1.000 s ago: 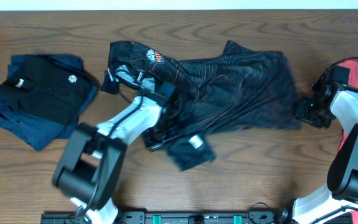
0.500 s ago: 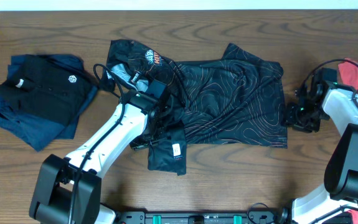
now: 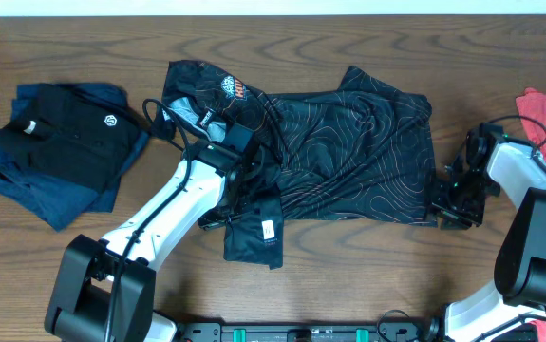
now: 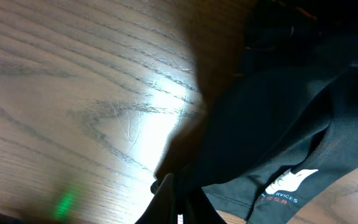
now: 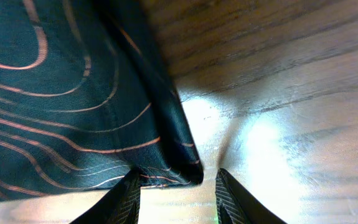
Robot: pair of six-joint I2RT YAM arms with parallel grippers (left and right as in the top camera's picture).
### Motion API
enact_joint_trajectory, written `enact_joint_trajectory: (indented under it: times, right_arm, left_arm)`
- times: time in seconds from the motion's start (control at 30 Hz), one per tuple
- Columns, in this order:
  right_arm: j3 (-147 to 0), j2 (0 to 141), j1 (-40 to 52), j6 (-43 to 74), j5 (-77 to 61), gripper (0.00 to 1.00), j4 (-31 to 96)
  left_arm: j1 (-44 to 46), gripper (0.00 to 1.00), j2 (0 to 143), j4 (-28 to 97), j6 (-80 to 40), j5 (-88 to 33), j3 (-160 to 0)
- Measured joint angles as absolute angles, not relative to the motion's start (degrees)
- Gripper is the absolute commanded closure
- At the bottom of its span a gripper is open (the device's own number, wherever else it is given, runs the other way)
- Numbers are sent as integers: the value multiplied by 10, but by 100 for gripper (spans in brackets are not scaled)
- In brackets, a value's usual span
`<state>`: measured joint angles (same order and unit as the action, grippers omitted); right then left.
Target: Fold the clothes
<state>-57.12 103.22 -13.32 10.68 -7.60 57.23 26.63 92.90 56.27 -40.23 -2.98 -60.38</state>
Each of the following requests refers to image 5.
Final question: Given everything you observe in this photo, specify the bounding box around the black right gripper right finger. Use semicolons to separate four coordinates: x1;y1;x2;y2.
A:
215;168;285;224

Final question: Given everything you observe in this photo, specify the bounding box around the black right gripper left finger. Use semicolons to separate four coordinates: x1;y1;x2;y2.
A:
71;170;141;224

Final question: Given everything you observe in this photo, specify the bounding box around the black orange-patterned jersey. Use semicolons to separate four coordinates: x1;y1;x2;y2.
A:
0;0;204;202

